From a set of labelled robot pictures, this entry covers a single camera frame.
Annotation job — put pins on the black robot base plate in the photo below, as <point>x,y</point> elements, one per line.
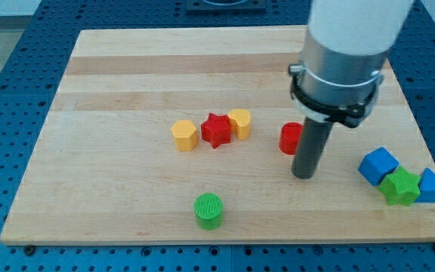
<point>202,6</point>

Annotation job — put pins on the blue triangle block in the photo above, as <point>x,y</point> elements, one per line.
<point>427,187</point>

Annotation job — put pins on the yellow hexagon block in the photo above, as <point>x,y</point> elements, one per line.
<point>185,135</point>

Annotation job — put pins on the red star block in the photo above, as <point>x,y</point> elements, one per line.
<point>216,130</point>

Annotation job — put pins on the green cylinder block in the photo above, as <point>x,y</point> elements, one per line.
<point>208,211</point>

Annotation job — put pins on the green star block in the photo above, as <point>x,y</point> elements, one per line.
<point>400,187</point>

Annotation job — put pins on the yellow heart block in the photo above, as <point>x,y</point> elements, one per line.
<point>240,123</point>

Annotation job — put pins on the wooden board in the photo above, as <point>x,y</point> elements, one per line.
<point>105,169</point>

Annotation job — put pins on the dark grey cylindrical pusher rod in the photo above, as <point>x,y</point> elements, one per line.
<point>312,142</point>

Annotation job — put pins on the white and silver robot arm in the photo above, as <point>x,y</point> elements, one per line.
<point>338,74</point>

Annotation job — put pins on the red cylinder block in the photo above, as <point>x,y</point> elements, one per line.
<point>289,137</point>

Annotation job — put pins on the blue cube block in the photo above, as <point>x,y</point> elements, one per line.
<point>376,165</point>

